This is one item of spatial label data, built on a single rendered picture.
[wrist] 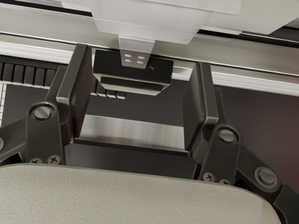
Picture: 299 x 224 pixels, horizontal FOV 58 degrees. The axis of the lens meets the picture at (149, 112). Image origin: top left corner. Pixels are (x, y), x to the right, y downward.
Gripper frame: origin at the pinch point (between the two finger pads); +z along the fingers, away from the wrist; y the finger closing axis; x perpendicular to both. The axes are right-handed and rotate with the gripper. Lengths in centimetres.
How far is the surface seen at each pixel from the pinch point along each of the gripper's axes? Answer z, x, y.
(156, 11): 8.0, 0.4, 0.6
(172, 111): 39, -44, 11
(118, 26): 11.0, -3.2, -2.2
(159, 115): 37, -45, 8
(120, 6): 8.1, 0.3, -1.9
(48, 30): 28.9, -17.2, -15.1
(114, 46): 28.2, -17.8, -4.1
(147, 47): 13.5, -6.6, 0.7
